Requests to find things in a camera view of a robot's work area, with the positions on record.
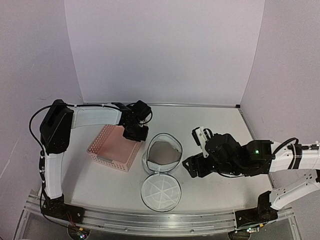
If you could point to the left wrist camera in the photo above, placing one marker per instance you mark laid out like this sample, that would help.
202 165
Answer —
143 124

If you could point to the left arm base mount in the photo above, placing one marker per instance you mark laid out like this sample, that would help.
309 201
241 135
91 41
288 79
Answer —
58 209

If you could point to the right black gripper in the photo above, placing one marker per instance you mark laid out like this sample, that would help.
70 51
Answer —
196 164

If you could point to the pink perforated plastic basket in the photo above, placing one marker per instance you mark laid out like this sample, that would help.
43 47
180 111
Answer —
111 149

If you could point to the aluminium front rail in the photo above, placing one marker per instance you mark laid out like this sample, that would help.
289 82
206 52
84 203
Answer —
158 224

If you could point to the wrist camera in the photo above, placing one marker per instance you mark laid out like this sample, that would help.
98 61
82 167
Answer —
201 136
143 124

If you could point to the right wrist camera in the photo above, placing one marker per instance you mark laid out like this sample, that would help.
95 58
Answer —
201 136

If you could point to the white mesh laundry bag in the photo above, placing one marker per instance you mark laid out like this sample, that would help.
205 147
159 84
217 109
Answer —
160 191

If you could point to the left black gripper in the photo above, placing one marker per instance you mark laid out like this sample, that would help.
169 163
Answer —
142 138

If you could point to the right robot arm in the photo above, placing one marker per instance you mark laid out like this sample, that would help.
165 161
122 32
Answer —
265 156

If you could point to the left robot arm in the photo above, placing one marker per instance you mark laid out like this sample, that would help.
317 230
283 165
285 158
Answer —
61 118

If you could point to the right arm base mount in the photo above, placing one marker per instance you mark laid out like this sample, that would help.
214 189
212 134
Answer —
261 214

